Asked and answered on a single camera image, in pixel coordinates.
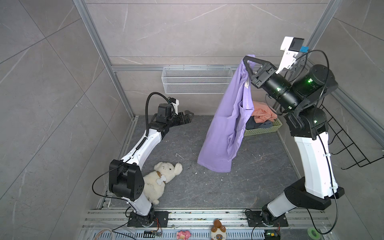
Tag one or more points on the pink small toy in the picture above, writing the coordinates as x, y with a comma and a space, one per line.
183, 235

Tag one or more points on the orange t shirt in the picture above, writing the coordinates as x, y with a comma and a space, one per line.
263, 113

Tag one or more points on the brown white small plush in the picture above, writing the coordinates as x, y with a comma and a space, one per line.
218, 231

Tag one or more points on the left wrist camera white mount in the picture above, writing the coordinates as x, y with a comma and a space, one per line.
175, 103

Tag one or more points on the aluminium frame rail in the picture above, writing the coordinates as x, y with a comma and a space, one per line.
90, 26

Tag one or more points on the dark blue t shirt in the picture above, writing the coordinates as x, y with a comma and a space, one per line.
251, 124

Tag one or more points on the small electronics board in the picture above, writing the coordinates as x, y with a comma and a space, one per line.
152, 234

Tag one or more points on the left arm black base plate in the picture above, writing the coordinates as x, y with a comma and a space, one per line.
153, 220

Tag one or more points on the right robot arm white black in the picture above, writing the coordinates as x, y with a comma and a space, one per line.
309, 126

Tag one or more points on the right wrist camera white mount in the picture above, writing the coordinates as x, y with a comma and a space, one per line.
291, 46

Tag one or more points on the purple t shirt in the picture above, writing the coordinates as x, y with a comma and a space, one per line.
227, 128

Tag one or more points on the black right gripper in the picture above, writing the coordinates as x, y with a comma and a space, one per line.
264, 74

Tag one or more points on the white wire mesh basket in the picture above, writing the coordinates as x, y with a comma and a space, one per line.
202, 80

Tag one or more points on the green yellow electronics box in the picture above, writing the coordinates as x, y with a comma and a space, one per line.
272, 235

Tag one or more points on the black wire hook rack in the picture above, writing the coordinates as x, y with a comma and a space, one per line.
348, 145

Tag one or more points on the green tape roll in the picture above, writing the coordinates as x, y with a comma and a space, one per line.
313, 234

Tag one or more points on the green plastic basket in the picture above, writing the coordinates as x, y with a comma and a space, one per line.
275, 126

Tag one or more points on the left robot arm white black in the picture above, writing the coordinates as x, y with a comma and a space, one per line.
125, 176

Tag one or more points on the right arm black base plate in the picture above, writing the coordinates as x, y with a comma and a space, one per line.
262, 219

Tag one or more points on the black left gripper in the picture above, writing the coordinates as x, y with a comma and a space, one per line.
188, 119

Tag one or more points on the white plush dog toy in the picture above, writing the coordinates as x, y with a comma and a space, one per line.
156, 181

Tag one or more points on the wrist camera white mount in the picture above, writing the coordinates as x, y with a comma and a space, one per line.
291, 46
175, 103

